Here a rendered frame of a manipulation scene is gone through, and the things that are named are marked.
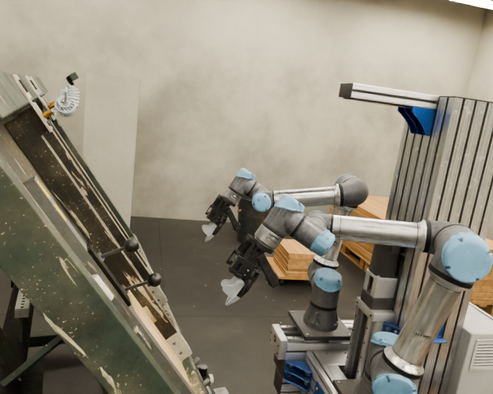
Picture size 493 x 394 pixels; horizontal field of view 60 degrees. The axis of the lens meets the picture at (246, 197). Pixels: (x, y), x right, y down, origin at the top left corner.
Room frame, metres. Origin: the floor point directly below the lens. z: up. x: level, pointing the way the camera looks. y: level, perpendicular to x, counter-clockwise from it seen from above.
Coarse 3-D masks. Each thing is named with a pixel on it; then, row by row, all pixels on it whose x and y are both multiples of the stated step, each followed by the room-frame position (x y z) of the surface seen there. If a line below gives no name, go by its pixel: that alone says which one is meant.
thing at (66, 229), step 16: (32, 192) 0.98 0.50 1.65; (48, 192) 1.03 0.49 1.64; (48, 208) 0.99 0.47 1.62; (64, 224) 1.00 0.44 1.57; (80, 240) 1.03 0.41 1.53; (80, 256) 1.02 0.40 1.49; (96, 272) 1.04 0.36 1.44; (112, 288) 1.06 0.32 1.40; (128, 320) 1.08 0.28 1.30; (160, 352) 1.12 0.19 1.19; (176, 368) 1.18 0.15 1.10; (176, 384) 1.14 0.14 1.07
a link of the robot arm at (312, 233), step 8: (304, 216) 1.16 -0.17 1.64; (304, 224) 1.14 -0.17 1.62; (312, 224) 1.14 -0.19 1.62; (320, 224) 1.17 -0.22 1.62; (296, 232) 1.14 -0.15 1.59; (304, 232) 1.13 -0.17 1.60; (312, 232) 1.13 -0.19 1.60; (320, 232) 1.13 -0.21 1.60; (328, 232) 1.15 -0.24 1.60; (296, 240) 1.16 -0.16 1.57; (304, 240) 1.13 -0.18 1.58; (312, 240) 1.13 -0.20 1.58; (320, 240) 1.12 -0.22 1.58; (328, 240) 1.13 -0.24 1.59; (312, 248) 1.13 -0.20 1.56; (320, 248) 1.12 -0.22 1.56; (328, 248) 1.12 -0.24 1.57
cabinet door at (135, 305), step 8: (136, 304) 1.37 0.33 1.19; (136, 312) 1.28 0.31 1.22; (144, 312) 1.43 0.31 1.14; (144, 320) 1.34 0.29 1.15; (152, 328) 1.38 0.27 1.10; (160, 336) 1.43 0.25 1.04; (160, 344) 1.35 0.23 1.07; (168, 344) 1.49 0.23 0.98; (168, 352) 1.40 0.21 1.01; (176, 360) 1.44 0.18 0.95; (184, 376) 1.37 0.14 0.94
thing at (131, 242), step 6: (126, 240) 1.04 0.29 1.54; (132, 240) 1.04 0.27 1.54; (126, 246) 1.03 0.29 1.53; (132, 246) 1.03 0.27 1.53; (138, 246) 1.04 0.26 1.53; (96, 252) 1.07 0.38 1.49; (108, 252) 1.06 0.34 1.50; (114, 252) 1.05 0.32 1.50; (132, 252) 1.03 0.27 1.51; (102, 258) 1.06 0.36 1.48
